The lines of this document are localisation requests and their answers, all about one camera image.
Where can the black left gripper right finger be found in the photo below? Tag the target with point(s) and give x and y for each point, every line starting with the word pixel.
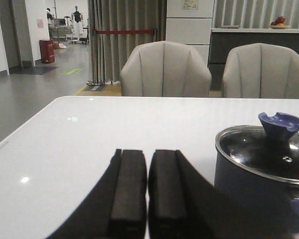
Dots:
pixel 184 205

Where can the right beige upholstered chair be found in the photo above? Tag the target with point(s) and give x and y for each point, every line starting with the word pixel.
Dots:
pixel 261 71

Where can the person in background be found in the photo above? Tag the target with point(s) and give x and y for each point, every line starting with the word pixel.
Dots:
pixel 50 18

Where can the left beige upholstered chair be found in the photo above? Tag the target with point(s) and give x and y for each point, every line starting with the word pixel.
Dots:
pixel 165 69

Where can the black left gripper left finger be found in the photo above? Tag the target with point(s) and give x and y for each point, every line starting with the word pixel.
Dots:
pixel 116 207

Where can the dark blue saucepan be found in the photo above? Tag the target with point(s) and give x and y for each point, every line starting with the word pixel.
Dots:
pixel 271 200

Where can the beige upholstered chair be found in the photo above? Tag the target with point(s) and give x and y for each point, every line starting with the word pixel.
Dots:
pixel 165 69
pixel 261 71

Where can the fruit bowl on counter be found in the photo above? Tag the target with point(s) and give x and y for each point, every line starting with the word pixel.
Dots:
pixel 279 23

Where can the red barrier belt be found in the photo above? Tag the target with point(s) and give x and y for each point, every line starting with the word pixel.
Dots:
pixel 109 32

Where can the glass lid blue knob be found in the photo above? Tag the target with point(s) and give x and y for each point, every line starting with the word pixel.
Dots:
pixel 269 150

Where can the grey pleated curtain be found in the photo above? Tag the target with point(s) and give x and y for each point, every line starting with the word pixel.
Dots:
pixel 109 53

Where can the red trash bin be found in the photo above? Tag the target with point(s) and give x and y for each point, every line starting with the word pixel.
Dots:
pixel 46 51

